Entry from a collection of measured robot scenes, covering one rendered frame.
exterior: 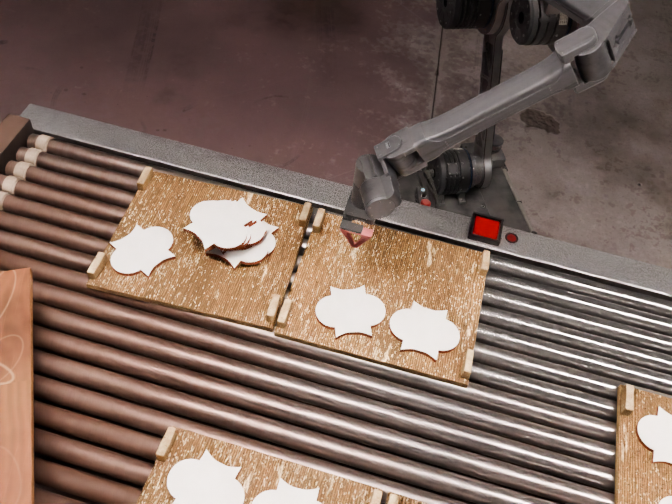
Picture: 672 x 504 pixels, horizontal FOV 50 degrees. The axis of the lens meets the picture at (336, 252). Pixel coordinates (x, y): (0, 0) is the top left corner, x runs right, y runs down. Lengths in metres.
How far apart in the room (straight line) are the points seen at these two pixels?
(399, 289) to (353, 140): 1.73
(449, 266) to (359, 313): 0.25
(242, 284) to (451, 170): 1.25
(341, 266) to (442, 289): 0.23
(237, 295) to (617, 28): 0.89
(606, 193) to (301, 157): 1.34
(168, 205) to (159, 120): 1.63
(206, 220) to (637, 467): 1.00
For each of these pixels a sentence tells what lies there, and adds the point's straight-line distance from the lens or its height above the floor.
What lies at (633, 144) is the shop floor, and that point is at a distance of 3.65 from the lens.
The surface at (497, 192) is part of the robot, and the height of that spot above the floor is 0.24.
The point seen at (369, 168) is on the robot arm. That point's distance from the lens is 1.39.
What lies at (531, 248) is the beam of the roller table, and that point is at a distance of 1.76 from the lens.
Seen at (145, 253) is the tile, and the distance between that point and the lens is 1.61.
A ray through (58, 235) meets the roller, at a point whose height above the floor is 0.92.
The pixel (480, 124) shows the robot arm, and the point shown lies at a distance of 1.37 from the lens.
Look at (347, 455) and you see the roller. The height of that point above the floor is 0.92.
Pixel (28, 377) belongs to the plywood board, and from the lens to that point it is 1.39.
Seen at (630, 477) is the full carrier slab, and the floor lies 0.94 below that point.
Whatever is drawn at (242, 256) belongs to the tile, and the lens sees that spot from 1.57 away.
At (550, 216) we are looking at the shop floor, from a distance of 3.15.
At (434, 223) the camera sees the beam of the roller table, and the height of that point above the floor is 0.91.
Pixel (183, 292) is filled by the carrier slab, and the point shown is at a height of 0.94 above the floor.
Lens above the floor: 2.21
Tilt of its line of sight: 52 degrees down
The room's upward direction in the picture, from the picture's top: 8 degrees clockwise
